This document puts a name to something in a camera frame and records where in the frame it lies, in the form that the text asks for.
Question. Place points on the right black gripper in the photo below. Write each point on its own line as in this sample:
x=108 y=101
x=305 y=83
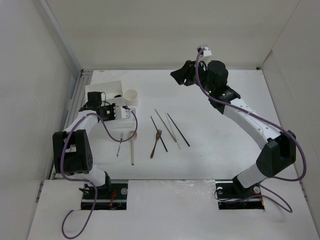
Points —
x=186 y=72

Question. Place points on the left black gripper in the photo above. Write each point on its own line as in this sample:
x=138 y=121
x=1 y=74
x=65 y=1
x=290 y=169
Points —
x=112 y=107

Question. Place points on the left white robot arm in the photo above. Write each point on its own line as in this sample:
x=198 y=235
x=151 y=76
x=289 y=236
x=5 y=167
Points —
x=73 y=157

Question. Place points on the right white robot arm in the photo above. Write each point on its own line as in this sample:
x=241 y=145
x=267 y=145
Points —
x=278 y=150

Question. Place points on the white rectangular box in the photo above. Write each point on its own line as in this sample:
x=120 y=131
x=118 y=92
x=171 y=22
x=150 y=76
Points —
x=111 y=89

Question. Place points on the white perforated basket tray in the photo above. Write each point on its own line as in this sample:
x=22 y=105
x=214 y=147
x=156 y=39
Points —
x=122 y=123

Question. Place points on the small silver fork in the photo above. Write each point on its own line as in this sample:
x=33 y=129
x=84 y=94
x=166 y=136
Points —
x=120 y=142

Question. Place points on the white round cup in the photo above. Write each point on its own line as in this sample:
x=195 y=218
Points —
x=131 y=98

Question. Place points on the beige wooden spoon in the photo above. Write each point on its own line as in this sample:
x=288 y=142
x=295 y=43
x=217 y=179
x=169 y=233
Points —
x=132 y=147

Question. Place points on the brown wooden fork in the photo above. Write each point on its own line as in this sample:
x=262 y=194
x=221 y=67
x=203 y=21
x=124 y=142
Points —
x=157 y=137

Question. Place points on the silver metal chopstick left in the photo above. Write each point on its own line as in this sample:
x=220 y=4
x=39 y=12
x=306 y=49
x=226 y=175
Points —
x=161 y=119

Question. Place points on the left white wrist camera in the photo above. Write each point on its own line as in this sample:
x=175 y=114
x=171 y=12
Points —
x=122 y=112

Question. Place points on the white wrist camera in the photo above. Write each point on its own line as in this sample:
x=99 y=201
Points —
x=122 y=112
x=204 y=51

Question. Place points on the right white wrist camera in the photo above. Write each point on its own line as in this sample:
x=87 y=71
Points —
x=204 y=51

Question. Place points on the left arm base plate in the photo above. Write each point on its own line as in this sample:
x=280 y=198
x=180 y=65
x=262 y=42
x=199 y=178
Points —
x=110 y=197

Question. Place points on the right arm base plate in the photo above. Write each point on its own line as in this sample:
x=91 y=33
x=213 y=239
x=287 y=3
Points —
x=233 y=197

